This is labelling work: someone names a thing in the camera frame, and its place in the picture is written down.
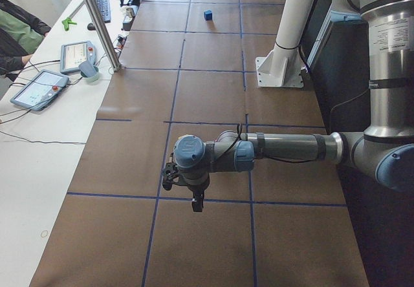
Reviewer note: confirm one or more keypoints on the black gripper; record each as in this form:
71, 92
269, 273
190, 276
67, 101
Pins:
196, 190

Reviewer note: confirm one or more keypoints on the blue cube block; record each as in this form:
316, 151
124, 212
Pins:
208, 15

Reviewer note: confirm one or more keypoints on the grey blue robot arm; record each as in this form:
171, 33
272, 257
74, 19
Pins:
383, 151

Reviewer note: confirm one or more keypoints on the far teach pendant tablet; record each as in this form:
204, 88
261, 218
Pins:
73, 54

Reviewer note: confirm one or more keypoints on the teach pendant tablet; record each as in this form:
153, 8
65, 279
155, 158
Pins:
73, 54
39, 92

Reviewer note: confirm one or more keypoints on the near teach pendant tablet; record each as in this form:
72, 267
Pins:
39, 92

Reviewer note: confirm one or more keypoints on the metal cup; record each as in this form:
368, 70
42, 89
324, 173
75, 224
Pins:
130, 12

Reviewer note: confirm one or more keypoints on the black computer mouse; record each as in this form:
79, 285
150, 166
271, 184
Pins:
91, 27

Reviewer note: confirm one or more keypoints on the black keyboard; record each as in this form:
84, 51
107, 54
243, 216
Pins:
105, 10

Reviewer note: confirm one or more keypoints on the seated person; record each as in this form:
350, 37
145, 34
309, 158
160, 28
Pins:
21, 35

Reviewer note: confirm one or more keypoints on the white camera pole mount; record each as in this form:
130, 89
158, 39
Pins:
282, 66

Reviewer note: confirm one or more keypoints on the green handled tool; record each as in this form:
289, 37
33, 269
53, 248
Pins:
67, 23

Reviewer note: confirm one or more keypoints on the aluminium frame post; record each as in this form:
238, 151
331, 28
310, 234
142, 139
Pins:
103, 34

